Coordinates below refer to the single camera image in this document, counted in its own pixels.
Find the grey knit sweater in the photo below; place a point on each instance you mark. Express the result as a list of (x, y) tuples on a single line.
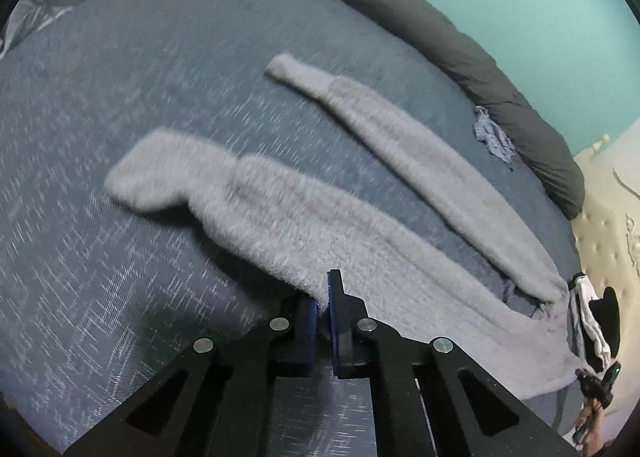
[(310, 217)]

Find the black and white garment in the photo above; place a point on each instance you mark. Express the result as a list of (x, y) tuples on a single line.
[(585, 307)]

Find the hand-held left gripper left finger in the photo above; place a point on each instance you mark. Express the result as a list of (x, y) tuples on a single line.
[(312, 332)]

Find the blue patterned garment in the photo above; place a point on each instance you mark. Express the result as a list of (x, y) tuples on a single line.
[(492, 134)]

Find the dark grey long pillow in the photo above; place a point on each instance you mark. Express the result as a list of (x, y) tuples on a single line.
[(450, 52)]

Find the cream tufted headboard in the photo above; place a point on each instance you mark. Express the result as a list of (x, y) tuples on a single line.
[(610, 237)]

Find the person's right hand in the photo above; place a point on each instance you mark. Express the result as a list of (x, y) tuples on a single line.
[(595, 442)]

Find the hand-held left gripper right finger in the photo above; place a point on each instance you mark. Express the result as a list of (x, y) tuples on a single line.
[(332, 332)]

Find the thick black folded garment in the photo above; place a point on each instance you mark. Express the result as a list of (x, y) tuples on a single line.
[(607, 322)]

